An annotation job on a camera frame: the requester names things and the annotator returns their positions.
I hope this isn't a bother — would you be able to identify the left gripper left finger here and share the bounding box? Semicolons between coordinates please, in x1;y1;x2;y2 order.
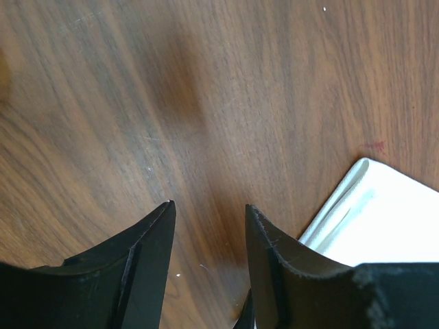
1;200;176;328

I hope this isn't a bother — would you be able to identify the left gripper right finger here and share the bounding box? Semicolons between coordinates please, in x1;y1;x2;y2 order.
235;204;438;328

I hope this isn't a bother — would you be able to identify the white cloth napkin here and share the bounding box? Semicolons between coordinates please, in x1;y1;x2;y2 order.
299;158;438;267

